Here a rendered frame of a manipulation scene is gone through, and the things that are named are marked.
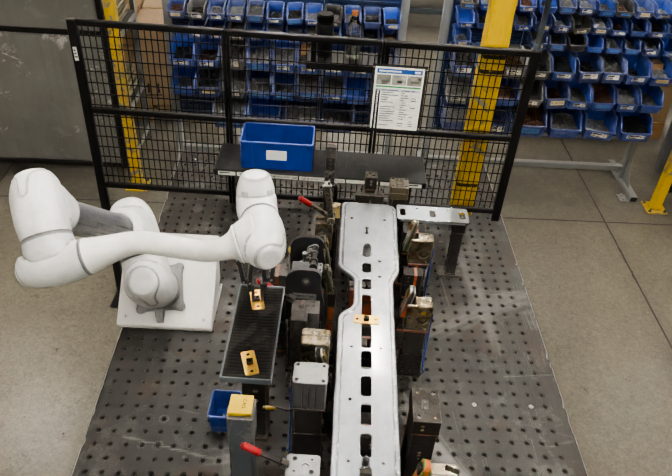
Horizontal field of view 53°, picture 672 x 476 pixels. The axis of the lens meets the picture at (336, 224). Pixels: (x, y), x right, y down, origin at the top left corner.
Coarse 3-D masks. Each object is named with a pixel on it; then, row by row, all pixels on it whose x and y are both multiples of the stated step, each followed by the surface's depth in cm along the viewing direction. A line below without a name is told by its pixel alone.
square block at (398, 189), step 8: (392, 184) 276; (400, 184) 276; (408, 184) 277; (392, 192) 276; (400, 192) 275; (408, 192) 276; (392, 200) 278; (400, 200) 278; (400, 224) 286; (400, 232) 288; (400, 240) 291
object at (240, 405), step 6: (234, 396) 175; (240, 396) 175; (246, 396) 175; (252, 396) 175; (234, 402) 173; (240, 402) 173; (246, 402) 173; (252, 402) 174; (228, 408) 172; (234, 408) 172; (240, 408) 172; (246, 408) 172; (228, 414) 171; (234, 414) 171; (240, 414) 171; (246, 414) 171
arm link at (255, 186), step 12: (240, 180) 175; (252, 180) 174; (264, 180) 174; (240, 192) 175; (252, 192) 174; (264, 192) 175; (240, 204) 175; (252, 204) 173; (276, 204) 178; (240, 216) 175
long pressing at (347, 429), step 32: (352, 224) 263; (384, 224) 264; (352, 256) 247; (384, 256) 248; (384, 288) 234; (352, 320) 221; (384, 320) 222; (352, 352) 210; (384, 352) 211; (352, 384) 200; (384, 384) 201; (352, 416) 191; (384, 416) 192; (352, 448) 183; (384, 448) 183
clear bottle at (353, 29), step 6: (354, 12) 271; (354, 18) 273; (348, 24) 275; (354, 24) 273; (360, 24) 274; (348, 30) 275; (354, 30) 274; (360, 30) 275; (348, 36) 276; (354, 36) 275; (360, 36) 277; (348, 48) 279; (354, 48) 278; (348, 54) 280; (354, 54) 280
